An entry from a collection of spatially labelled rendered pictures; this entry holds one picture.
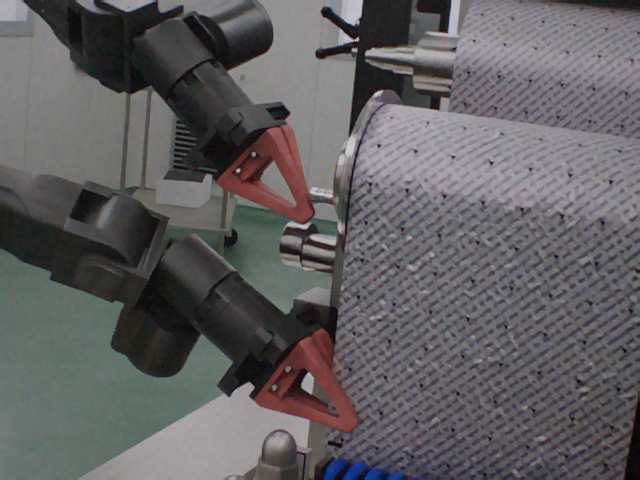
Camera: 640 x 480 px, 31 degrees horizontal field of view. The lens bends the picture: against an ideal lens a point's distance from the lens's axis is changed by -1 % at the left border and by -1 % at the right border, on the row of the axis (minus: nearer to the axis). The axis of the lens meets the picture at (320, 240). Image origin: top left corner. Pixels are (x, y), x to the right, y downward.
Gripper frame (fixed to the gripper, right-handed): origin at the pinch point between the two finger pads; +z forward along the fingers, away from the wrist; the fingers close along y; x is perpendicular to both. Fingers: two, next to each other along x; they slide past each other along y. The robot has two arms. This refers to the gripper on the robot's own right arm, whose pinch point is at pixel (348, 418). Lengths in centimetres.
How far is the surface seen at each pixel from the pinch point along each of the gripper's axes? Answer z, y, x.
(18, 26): -309, -424, -178
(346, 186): -10.9, 1.2, 15.0
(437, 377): 3.3, 0.2, 7.8
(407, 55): -21.2, -29.4, 19.4
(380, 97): -14.2, -4.1, 20.7
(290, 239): -14.4, -7.6, 5.2
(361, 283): -5.7, 0.3, 9.5
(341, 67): -191, -555, -120
